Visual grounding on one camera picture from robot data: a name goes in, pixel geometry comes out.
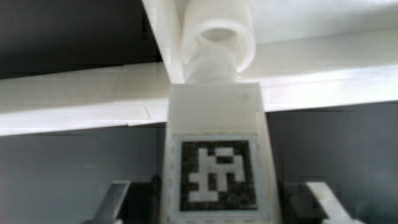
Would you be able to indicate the white table leg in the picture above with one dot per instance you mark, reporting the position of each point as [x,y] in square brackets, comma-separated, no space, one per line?
[219,188]

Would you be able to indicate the white square tabletop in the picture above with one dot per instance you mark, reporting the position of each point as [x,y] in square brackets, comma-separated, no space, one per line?
[286,40]

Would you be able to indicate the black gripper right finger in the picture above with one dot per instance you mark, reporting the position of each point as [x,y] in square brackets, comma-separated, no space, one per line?
[311,206]

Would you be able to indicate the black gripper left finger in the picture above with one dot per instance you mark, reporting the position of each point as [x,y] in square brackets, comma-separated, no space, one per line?
[130,204]

